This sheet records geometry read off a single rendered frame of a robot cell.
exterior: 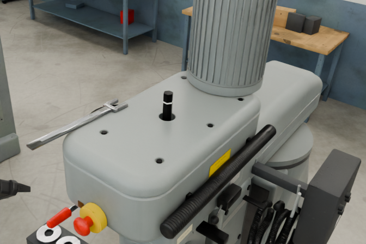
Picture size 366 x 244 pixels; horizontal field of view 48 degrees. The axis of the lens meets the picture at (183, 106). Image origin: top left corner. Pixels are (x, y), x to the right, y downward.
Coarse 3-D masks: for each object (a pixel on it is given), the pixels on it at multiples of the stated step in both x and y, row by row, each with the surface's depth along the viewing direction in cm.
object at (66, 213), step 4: (64, 208) 90; (68, 208) 90; (72, 208) 91; (76, 208) 91; (60, 212) 88; (64, 212) 89; (68, 212) 89; (56, 216) 87; (60, 216) 88; (64, 216) 88; (68, 216) 89; (48, 220) 87; (52, 220) 87; (56, 220) 87; (60, 220) 88; (64, 220) 89; (48, 224) 86; (52, 224) 86; (56, 224) 87; (52, 228) 87
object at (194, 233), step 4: (208, 216) 108; (204, 220) 106; (192, 232) 102; (196, 232) 103; (120, 236) 106; (188, 236) 101; (192, 236) 103; (196, 236) 105; (200, 236) 108; (204, 236) 110; (120, 240) 107; (124, 240) 105; (128, 240) 104; (188, 240) 102; (192, 240) 104; (196, 240) 106; (200, 240) 109; (204, 240) 112
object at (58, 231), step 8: (40, 232) 155; (48, 232) 157; (56, 232) 155; (64, 232) 157; (32, 240) 153; (40, 240) 151; (48, 240) 152; (56, 240) 153; (64, 240) 152; (72, 240) 152; (80, 240) 154
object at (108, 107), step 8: (104, 104) 93; (112, 104) 94; (96, 112) 89; (104, 112) 90; (80, 120) 86; (88, 120) 86; (64, 128) 83; (72, 128) 84; (48, 136) 80; (56, 136) 81; (32, 144) 78; (40, 144) 78
